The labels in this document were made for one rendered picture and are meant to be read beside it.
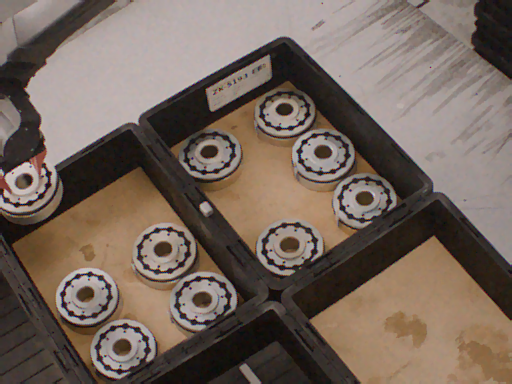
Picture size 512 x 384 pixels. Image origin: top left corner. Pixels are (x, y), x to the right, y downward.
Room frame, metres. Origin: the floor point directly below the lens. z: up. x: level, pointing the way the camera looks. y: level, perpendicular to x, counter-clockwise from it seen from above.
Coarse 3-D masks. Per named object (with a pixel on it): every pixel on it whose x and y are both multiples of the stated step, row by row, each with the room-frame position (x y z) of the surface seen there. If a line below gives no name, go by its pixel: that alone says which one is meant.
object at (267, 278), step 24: (264, 48) 1.16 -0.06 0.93; (216, 72) 1.12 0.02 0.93; (144, 120) 1.05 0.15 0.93; (408, 168) 0.88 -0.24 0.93; (192, 192) 0.89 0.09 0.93; (432, 192) 0.83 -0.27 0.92; (216, 216) 0.84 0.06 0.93; (384, 216) 0.80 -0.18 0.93; (240, 240) 0.80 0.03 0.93; (312, 264) 0.74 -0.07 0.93
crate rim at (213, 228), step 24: (96, 144) 1.02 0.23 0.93; (144, 144) 1.00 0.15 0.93; (168, 168) 0.95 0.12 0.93; (0, 240) 0.87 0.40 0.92; (216, 240) 0.81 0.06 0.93; (240, 264) 0.76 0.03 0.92; (24, 288) 0.77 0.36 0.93; (264, 288) 0.71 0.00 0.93; (240, 312) 0.68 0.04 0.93; (192, 336) 0.65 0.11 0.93; (72, 360) 0.64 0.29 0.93
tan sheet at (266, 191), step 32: (224, 128) 1.08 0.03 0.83; (320, 128) 1.05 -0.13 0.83; (256, 160) 1.01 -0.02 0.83; (288, 160) 1.00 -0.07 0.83; (224, 192) 0.96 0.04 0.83; (256, 192) 0.95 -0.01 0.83; (288, 192) 0.94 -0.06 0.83; (320, 192) 0.93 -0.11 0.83; (256, 224) 0.89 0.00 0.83; (320, 224) 0.87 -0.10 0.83
